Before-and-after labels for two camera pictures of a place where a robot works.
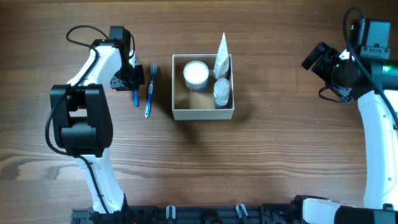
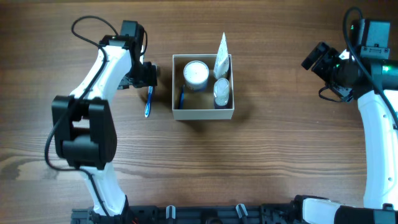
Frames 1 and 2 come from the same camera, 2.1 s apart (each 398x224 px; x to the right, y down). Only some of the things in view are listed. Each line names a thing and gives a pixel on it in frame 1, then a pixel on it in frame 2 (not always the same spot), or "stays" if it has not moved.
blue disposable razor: [136, 98] → [182, 97]
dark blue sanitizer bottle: [221, 91] stays
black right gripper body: [321, 65] stays
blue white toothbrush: [154, 70] stays
